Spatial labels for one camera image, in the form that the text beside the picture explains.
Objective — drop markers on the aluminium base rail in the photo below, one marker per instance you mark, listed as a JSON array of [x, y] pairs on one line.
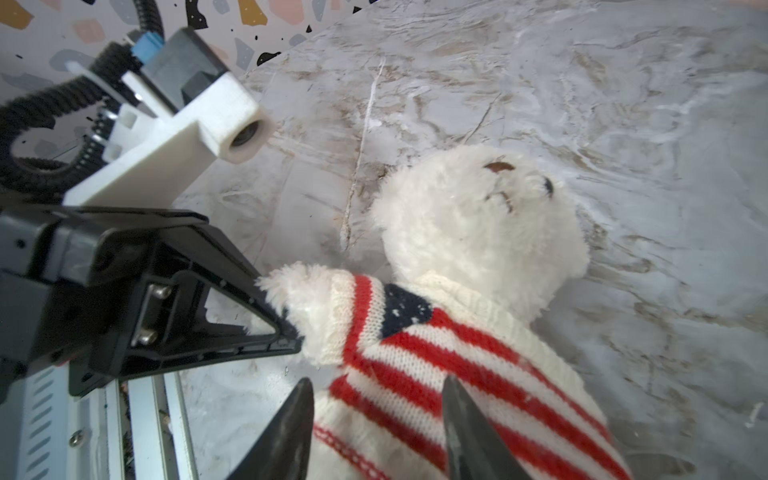
[[125, 430]]

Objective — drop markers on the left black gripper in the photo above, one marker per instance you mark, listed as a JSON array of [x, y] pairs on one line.
[[64, 271]]

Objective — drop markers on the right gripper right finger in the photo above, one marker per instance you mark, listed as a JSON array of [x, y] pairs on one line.
[[474, 448]]

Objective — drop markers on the white plush teddy bear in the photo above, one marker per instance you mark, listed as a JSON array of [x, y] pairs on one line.
[[479, 241]]

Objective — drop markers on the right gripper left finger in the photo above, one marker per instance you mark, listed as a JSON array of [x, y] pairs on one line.
[[283, 449]]

